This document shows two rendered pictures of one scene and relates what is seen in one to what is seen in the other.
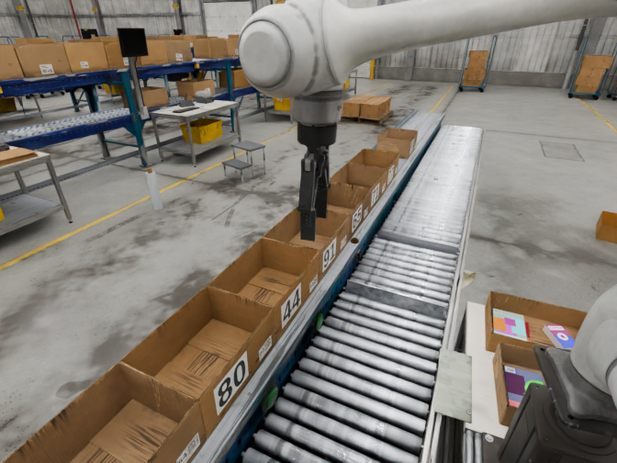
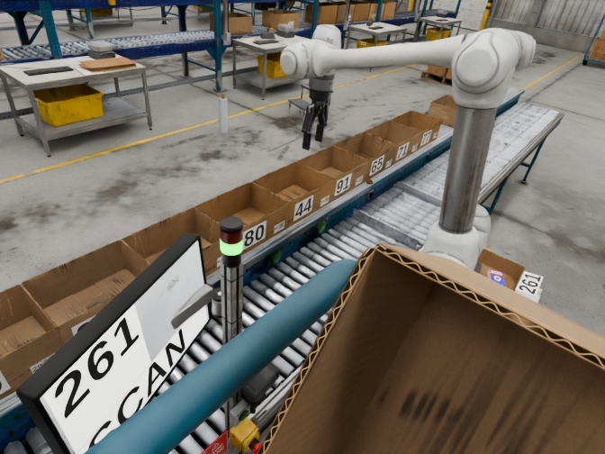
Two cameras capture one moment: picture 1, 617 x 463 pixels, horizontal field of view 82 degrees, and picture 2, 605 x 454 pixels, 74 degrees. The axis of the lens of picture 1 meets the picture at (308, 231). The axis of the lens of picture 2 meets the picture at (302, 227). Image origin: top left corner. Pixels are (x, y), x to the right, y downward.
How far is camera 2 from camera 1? 0.90 m
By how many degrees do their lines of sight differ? 11
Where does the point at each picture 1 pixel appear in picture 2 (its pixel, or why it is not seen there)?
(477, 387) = not seen: hidden behind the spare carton
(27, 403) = not seen: hidden behind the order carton
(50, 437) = (157, 231)
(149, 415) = (204, 242)
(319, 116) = (319, 86)
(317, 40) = (309, 60)
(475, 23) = (374, 62)
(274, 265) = (302, 184)
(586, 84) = not seen: outside the picture
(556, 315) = (502, 266)
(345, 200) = (375, 150)
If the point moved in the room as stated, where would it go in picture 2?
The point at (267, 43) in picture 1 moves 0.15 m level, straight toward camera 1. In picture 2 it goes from (289, 59) to (279, 72)
